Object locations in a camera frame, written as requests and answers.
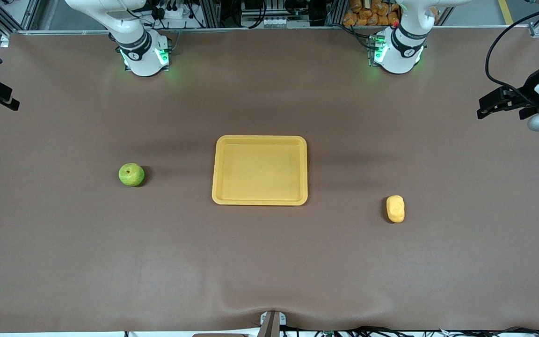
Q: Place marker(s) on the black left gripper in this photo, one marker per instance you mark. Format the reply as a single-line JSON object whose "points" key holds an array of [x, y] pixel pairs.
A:
{"points": [[528, 90]]}

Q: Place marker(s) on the yellow potato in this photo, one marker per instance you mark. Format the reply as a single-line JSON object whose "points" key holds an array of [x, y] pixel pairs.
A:
{"points": [[395, 209]]}

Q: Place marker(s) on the green apple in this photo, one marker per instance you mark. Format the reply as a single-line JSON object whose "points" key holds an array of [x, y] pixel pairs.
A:
{"points": [[131, 175]]}

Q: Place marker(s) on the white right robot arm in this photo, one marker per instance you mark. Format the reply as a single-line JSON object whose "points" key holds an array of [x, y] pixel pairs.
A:
{"points": [[141, 58]]}

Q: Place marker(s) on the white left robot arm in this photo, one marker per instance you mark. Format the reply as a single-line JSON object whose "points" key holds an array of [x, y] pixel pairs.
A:
{"points": [[403, 56]]}

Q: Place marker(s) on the yellow plastic tray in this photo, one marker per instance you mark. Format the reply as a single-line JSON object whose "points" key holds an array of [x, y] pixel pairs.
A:
{"points": [[260, 171]]}

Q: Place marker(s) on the orange packets pile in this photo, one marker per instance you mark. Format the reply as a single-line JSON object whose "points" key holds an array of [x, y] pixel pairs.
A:
{"points": [[367, 16]]}

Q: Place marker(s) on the brown table cover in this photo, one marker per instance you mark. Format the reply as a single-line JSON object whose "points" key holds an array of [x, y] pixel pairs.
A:
{"points": [[110, 257]]}

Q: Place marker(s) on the white power strip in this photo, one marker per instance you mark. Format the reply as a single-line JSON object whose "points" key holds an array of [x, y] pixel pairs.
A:
{"points": [[176, 13]]}

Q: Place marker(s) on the white terminal block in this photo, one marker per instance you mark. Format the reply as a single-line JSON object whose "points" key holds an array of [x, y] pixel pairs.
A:
{"points": [[276, 21]]}

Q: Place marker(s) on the aluminium frame post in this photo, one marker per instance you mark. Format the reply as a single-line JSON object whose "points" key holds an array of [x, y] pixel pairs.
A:
{"points": [[335, 13], [212, 14]]}

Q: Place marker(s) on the aluminium table edge rail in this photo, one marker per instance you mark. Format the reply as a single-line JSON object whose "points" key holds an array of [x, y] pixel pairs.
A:
{"points": [[251, 29]]}

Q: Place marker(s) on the silver camera post bracket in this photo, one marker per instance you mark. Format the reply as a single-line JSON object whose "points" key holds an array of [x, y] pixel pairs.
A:
{"points": [[272, 325]]}

